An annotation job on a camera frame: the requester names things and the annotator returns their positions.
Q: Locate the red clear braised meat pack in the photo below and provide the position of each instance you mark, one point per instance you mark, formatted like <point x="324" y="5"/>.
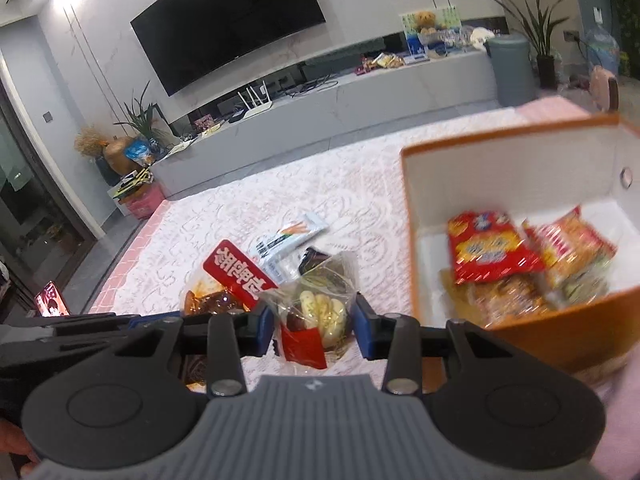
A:
<point x="226" y="280"/>

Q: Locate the red MiMi shrimp stick bag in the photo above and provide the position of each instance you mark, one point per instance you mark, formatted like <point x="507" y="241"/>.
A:
<point x="568" y="246"/>

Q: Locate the pink storage basket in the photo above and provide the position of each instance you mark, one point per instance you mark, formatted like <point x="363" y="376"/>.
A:
<point x="145" y="201"/>

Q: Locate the person left hand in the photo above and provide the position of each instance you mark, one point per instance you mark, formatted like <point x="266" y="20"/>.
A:
<point x="13" y="441"/>

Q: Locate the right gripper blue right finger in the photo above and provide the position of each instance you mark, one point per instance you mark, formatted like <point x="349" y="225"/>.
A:
<point x="401" y="341"/>

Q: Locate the black wall television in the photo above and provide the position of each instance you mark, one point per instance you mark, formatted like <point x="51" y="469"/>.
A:
<point x="185" y="40"/>

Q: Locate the brown teddy bear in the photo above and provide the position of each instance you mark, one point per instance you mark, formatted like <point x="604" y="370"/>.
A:
<point x="425" y="22"/>

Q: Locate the brown gourd vase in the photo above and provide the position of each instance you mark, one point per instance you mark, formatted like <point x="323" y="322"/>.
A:
<point x="114" y="154"/>

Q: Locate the clear pastry bun pack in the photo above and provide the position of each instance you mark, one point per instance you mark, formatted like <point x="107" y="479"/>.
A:
<point x="313" y="323"/>

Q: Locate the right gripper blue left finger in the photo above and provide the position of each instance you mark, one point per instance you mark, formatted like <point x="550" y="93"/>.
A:
<point x="212" y="347"/>

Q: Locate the red noodle snack bag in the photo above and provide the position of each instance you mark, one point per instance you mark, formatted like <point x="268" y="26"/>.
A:
<point x="486" y="246"/>

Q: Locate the white lace tablecloth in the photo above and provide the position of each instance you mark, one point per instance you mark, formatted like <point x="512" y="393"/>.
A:
<point x="356" y="188"/>

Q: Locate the black green snack packet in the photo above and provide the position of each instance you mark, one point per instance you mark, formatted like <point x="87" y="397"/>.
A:
<point x="311" y="259"/>

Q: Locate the grey trash bin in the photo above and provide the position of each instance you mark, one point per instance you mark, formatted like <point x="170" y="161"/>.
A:
<point x="509" y="55"/>

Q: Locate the white spicy strip packet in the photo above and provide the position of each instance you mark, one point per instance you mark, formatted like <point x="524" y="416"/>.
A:
<point x="269" y="250"/>

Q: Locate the orange cardboard box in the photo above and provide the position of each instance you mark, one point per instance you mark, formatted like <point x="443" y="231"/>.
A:
<point x="537" y="173"/>

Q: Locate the clear peanut brittle pack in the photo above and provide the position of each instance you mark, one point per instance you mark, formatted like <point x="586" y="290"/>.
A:
<point x="507" y="300"/>

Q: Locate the grey TV console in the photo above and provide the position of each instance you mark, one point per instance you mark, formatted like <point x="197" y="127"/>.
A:
<point x="353" y="103"/>

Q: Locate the white wifi router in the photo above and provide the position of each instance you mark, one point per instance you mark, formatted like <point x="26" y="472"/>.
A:
<point x="255" y="100"/>

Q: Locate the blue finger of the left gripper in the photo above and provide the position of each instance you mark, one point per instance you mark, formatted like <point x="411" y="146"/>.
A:
<point x="143" y="321"/>

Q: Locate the potted snake plant right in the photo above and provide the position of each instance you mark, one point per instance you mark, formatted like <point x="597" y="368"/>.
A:
<point x="538" y="24"/>

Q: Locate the blue water jug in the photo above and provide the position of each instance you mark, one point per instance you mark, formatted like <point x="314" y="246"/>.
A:
<point x="601" y="47"/>

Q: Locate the clear seaweed roll pack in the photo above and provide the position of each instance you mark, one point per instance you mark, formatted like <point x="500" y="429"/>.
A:
<point x="585" y="286"/>

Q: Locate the potted plant left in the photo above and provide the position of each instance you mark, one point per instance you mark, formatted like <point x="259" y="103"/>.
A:
<point x="148" y="121"/>

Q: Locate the pink space heater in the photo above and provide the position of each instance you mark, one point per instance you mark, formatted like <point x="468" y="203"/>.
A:
<point x="603" y="88"/>

